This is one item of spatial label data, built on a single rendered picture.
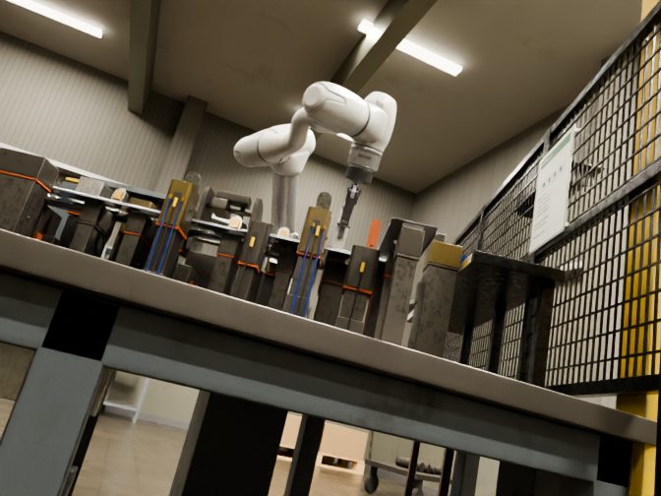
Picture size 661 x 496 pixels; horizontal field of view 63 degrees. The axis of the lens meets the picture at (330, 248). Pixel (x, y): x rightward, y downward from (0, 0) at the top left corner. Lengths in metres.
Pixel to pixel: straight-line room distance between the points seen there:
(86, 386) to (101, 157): 7.54
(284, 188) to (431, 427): 1.38
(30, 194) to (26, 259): 0.82
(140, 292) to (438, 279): 0.85
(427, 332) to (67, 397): 0.86
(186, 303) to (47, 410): 0.20
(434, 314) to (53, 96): 7.66
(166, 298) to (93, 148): 7.60
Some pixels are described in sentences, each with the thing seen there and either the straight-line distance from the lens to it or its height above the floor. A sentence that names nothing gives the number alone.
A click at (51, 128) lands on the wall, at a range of 8.39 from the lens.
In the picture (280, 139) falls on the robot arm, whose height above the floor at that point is 1.39.
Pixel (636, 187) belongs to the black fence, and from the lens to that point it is 1.20.
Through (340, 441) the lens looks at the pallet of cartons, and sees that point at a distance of 6.98.
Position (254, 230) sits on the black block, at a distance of 1.32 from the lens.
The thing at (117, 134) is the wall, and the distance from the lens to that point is 8.33.
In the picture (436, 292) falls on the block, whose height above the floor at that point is 0.93.
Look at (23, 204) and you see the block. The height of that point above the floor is 0.90.
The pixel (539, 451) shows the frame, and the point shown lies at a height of 0.61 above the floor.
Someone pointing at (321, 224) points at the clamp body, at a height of 1.00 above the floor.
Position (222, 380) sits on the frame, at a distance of 0.73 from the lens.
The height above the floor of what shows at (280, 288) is 0.88.
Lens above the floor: 0.59
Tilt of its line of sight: 17 degrees up
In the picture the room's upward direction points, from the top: 13 degrees clockwise
